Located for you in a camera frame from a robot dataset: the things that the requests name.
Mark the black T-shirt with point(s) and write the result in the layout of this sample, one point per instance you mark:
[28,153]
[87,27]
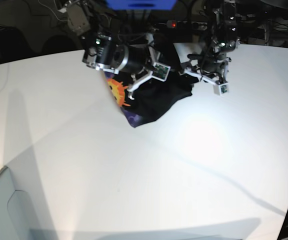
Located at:
[153,98]

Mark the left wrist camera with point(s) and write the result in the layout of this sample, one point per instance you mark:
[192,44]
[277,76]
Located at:
[221,89]

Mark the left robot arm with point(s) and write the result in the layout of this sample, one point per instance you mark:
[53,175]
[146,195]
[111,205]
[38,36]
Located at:
[219,38]

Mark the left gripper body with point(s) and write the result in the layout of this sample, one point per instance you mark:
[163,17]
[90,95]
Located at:
[212,69]

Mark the black power strip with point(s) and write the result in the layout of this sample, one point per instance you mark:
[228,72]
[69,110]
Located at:
[185,25]

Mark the blue box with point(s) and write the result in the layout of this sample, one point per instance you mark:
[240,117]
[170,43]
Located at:
[141,4]

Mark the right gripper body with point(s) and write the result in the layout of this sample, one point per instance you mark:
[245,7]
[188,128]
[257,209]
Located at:
[139,63]

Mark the grey panel at table corner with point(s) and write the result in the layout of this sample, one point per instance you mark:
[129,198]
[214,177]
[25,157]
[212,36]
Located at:
[33,206]

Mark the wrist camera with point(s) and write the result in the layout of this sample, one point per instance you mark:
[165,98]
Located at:
[161,71]
[221,89]

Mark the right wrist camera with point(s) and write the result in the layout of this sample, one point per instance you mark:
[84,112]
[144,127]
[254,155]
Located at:
[161,71]

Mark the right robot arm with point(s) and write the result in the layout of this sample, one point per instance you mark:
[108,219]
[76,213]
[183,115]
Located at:
[103,48]

